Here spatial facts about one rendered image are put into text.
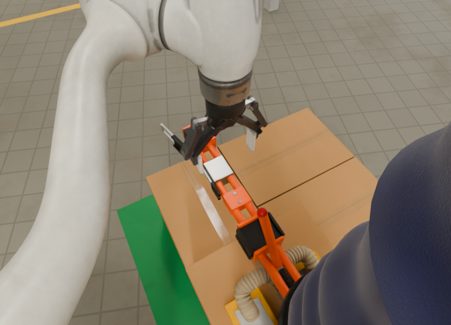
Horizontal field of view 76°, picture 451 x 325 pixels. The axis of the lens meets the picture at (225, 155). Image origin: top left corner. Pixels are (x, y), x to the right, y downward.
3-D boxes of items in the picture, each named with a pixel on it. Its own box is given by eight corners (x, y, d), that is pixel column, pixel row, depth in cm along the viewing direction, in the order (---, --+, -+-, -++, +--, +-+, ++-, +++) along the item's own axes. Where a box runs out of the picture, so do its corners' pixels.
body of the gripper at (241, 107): (213, 112, 49) (215, 145, 57) (256, 95, 51) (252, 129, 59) (194, 85, 53) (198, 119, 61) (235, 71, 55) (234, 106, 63)
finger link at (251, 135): (247, 125, 67) (249, 124, 67) (245, 144, 72) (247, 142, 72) (254, 134, 65) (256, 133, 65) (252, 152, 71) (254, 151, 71)
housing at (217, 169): (234, 180, 84) (235, 172, 81) (213, 190, 83) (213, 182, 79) (223, 162, 88) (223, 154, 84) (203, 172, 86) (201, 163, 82)
